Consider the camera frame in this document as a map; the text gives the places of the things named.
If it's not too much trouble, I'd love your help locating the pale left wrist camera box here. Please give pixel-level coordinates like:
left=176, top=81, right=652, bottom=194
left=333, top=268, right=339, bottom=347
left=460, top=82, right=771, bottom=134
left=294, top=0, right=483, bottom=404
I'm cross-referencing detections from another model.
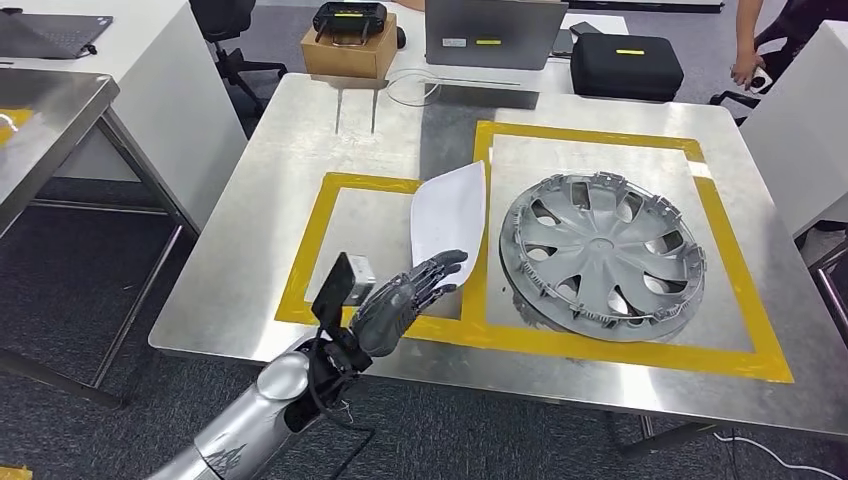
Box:
left=311, top=251, right=378, bottom=329

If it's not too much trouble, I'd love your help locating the white desk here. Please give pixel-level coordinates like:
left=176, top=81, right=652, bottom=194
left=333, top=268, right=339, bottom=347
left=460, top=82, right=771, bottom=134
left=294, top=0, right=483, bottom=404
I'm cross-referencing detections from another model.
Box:
left=738, top=19, right=848, bottom=238
left=387, top=0, right=631, bottom=94
left=0, top=0, right=248, bottom=233

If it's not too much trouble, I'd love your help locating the black controller with handle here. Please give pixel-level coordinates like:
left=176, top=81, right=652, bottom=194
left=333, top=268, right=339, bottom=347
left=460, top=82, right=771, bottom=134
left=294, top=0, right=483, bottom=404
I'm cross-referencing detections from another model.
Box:
left=312, top=1, right=389, bottom=48

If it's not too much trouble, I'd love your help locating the steel workbench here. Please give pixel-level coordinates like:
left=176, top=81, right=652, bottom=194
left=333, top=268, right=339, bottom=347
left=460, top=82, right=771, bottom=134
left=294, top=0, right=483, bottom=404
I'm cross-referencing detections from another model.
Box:
left=148, top=71, right=848, bottom=458
left=808, top=238, right=848, bottom=333
left=0, top=66, right=200, bottom=409

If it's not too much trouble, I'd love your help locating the white curved plastic part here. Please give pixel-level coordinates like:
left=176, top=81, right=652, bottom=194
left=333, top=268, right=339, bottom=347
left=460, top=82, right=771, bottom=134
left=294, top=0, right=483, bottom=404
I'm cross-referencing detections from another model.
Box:
left=410, top=160, right=488, bottom=289

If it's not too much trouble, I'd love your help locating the person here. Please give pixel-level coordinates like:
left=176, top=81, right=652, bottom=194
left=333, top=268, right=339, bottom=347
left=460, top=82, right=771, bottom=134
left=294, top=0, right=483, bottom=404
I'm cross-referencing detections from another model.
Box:
left=730, top=0, right=848, bottom=91

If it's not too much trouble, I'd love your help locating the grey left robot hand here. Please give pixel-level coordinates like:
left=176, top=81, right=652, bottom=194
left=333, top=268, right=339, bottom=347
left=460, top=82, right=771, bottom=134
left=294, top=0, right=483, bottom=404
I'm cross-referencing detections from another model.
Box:
left=349, top=249, right=470, bottom=359

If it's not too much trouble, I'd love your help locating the black zip case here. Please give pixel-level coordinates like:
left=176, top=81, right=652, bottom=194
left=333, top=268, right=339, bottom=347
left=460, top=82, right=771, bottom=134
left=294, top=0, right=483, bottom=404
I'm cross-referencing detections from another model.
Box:
left=570, top=33, right=685, bottom=103

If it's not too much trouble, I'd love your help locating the brown cardboard box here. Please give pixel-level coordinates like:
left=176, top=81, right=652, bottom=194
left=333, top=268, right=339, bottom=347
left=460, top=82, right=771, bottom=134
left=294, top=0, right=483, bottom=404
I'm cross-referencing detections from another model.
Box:
left=299, top=13, right=399, bottom=81

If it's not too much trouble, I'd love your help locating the thin white cable loop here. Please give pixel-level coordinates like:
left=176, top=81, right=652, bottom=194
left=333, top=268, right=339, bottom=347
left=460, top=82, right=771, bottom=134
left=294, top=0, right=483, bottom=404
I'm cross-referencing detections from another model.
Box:
left=385, top=68, right=442, bottom=107

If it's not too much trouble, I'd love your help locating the black office chair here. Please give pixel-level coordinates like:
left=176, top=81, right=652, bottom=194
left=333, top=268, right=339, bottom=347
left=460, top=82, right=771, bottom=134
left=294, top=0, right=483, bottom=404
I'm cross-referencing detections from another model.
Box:
left=188, top=0, right=289, bottom=117

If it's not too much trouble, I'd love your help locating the grey closed laptop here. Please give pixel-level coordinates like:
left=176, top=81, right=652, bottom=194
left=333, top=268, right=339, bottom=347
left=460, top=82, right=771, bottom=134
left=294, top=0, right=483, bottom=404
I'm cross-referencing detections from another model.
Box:
left=0, top=9, right=114, bottom=61

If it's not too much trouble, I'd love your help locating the grey wheel hubcap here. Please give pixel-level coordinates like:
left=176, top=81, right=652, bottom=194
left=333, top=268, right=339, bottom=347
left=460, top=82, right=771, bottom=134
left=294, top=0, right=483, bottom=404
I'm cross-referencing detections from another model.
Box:
left=498, top=170, right=708, bottom=344

